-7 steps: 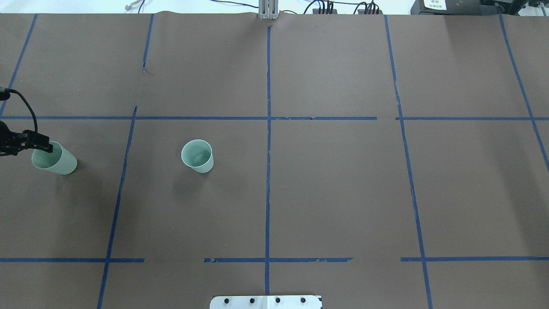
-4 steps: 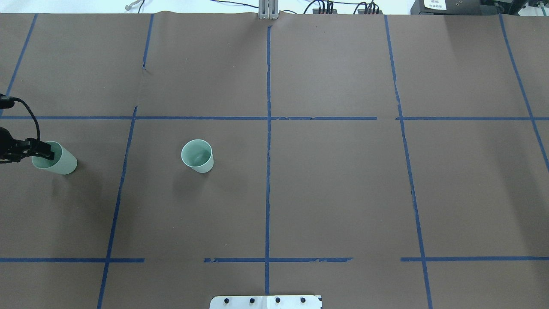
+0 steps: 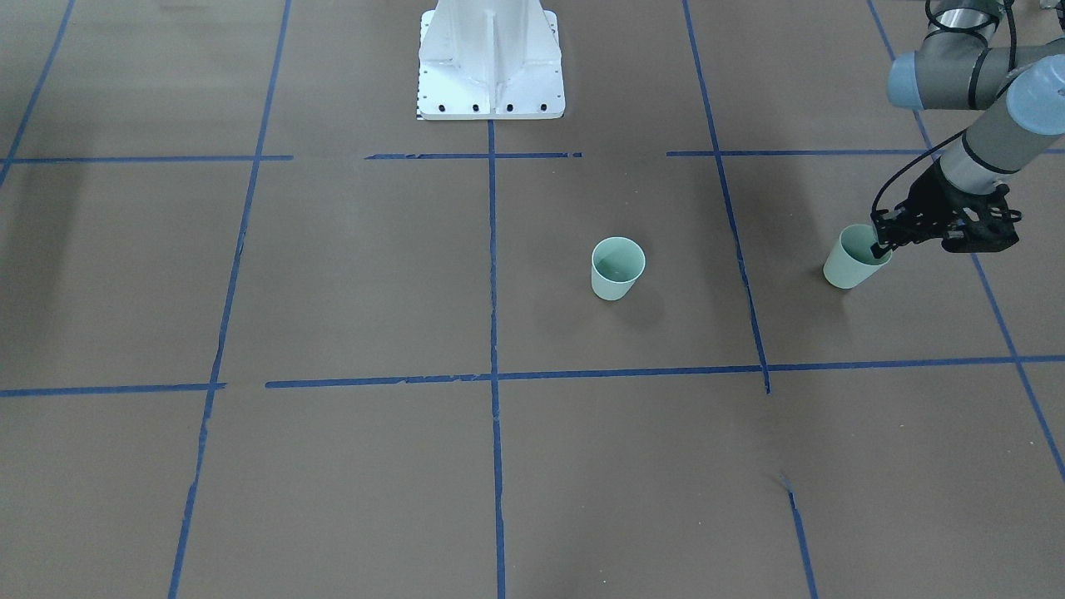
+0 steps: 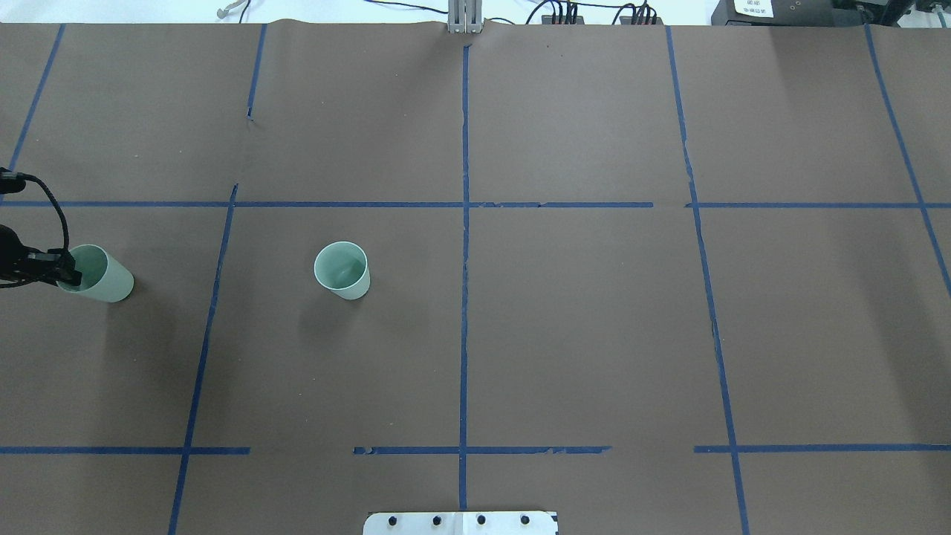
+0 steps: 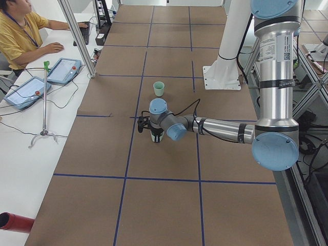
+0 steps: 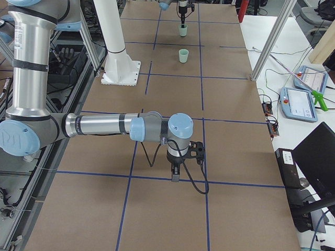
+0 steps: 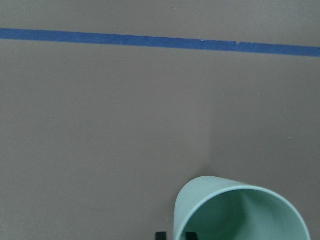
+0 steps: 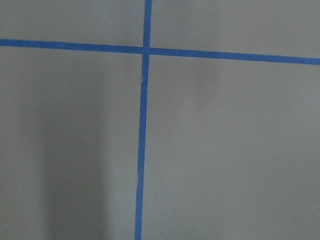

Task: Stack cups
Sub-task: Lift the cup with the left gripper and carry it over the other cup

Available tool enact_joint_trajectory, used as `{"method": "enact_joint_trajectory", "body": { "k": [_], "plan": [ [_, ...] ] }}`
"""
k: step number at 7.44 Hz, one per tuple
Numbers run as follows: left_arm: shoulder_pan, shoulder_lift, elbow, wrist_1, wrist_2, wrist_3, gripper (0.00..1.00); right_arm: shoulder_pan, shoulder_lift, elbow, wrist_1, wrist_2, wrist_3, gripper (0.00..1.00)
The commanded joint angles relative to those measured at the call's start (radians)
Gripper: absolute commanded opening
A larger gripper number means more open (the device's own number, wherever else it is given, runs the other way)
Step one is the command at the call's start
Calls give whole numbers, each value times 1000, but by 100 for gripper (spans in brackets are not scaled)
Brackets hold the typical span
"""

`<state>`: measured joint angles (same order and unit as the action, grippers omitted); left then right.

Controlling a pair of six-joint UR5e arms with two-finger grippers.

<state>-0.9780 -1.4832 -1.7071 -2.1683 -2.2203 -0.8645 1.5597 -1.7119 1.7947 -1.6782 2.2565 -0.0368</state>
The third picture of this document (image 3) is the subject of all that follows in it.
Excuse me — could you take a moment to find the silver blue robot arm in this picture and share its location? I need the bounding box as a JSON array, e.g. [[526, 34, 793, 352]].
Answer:
[[870, 1, 1064, 259]]

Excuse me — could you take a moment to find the mint green cup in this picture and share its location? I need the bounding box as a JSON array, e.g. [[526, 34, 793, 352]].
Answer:
[[822, 224, 892, 290], [591, 236, 646, 302]]

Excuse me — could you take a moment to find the blue tape line near cups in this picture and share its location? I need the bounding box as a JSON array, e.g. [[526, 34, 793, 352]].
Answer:
[[264, 355, 1064, 389]]

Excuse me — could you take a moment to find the short vertical blue tape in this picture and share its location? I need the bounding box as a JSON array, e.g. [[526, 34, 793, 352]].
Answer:
[[681, 1, 773, 395]]

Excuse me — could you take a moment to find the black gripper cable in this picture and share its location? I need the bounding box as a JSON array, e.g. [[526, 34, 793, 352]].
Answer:
[[870, 0, 1020, 221]]

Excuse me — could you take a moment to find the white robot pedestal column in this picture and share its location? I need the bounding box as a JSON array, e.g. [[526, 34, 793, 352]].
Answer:
[[416, 1, 567, 122]]

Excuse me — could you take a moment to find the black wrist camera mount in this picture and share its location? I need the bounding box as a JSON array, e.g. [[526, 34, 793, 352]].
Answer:
[[943, 185, 1023, 254]]

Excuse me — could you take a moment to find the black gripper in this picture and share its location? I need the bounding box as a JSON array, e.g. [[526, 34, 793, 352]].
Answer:
[[869, 161, 970, 259]]

